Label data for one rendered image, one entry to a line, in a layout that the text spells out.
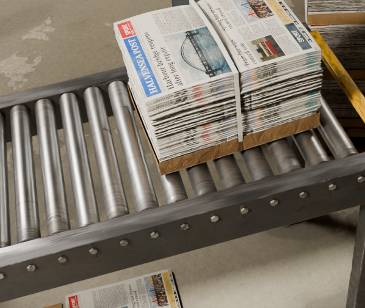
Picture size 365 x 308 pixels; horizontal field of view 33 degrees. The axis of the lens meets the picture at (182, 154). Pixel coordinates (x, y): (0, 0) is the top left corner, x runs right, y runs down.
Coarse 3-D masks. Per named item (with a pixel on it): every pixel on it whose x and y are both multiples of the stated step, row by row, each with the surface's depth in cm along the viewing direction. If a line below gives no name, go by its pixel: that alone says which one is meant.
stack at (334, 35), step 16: (320, 0) 191; (336, 0) 190; (352, 0) 189; (320, 32) 199; (336, 32) 198; (352, 32) 198; (336, 48) 203; (352, 48) 202; (352, 64) 207; (336, 96) 219; (336, 112) 224; (352, 112) 223; (352, 128) 228
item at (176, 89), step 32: (128, 32) 132; (160, 32) 131; (192, 32) 130; (128, 64) 127; (160, 64) 124; (192, 64) 123; (160, 96) 118; (192, 96) 120; (160, 128) 123; (192, 128) 127; (224, 128) 129; (160, 160) 130
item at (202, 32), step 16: (192, 16) 135; (208, 16) 134; (208, 32) 130; (224, 32) 129; (208, 48) 126; (224, 64) 122; (240, 64) 121; (224, 80) 120; (240, 80) 121; (224, 96) 122; (240, 96) 124
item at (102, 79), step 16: (80, 80) 161; (96, 80) 160; (112, 80) 159; (128, 80) 160; (16, 96) 160; (32, 96) 159; (48, 96) 158; (80, 96) 160; (32, 112) 160; (112, 112) 167; (32, 128) 164
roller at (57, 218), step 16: (48, 112) 154; (48, 128) 150; (48, 144) 145; (48, 160) 142; (48, 176) 138; (48, 192) 135; (64, 192) 136; (48, 208) 132; (64, 208) 132; (48, 224) 129; (64, 224) 129
